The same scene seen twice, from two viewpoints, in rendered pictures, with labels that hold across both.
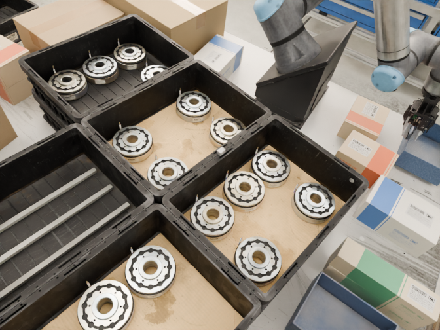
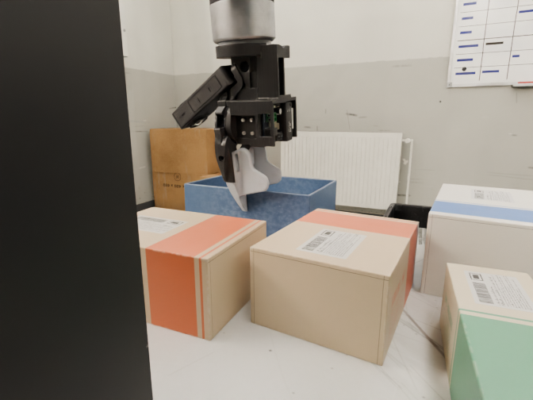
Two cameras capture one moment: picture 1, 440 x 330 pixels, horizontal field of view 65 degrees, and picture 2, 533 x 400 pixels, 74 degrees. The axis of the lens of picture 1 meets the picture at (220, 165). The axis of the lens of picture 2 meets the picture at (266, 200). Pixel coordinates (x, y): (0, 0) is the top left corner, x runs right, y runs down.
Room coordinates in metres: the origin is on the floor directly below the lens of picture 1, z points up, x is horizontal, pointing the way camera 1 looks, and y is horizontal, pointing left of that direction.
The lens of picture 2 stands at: (0.82, -0.12, 0.89)
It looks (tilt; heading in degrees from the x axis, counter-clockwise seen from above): 13 degrees down; 270
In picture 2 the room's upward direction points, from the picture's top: straight up
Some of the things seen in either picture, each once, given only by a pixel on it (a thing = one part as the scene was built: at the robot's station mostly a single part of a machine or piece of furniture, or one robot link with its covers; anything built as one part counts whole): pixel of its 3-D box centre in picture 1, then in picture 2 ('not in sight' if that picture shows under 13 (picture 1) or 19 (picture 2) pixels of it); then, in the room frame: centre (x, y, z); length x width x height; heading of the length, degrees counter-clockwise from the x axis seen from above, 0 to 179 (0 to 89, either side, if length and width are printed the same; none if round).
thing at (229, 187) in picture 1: (244, 188); not in sight; (0.48, -0.07, 0.86); 0.10 x 0.10 x 0.01
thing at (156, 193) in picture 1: (181, 119); not in sight; (0.61, 0.12, 0.92); 0.40 x 0.30 x 0.02; 144
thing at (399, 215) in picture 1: (398, 215); (487, 236); (0.55, -0.53, 0.75); 0.20 x 0.12 x 0.09; 60
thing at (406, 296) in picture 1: (383, 280); not in sight; (0.33, -0.43, 0.79); 0.24 x 0.06 x 0.06; 62
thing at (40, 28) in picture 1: (76, 36); not in sight; (1.07, 0.60, 0.78); 0.30 x 0.22 x 0.16; 149
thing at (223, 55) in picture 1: (217, 61); not in sight; (1.11, 0.08, 0.75); 0.20 x 0.12 x 0.09; 159
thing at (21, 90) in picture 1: (9, 77); not in sight; (0.84, 0.75, 0.74); 0.16 x 0.12 x 0.07; 65
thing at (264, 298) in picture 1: (270, 193); not in sight; (0.44, -0.12, 0.92); 0.40 x 0.30 x 0.02; 144
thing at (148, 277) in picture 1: (150, 268); not in sight; (0.24, 0.10, 0.86); 0.05 x 0.05 x 0.01
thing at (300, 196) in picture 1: (315, 200); not in sight; (0.48, -0.25, 0.86); 0.10 x 0.10 x 0.01
